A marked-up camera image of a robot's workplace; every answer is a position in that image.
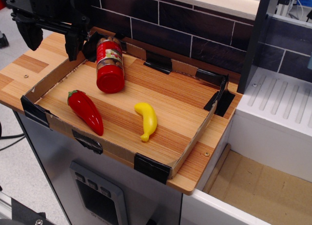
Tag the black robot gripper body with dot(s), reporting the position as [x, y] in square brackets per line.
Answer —
[59, 16]

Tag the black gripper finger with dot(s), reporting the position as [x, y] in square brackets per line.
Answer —
[31, 34]
[74, 41]

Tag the red-lidded spice bottle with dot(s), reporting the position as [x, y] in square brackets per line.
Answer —
[110, 71]

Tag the taped cardboard fence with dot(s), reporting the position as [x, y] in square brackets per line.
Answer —
[192, 114]

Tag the red toy chili pepper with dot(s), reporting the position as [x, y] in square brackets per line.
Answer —
[84, 107]

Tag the yellow toy banana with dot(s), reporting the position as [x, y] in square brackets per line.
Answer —
[149, 119]

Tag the grey dishwasher control panel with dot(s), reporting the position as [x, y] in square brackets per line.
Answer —
[103, 199]

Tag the white toy sink unit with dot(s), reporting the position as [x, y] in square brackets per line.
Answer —
[262, 172]

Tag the dark grey vertical post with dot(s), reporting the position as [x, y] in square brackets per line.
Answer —
[247, 71]

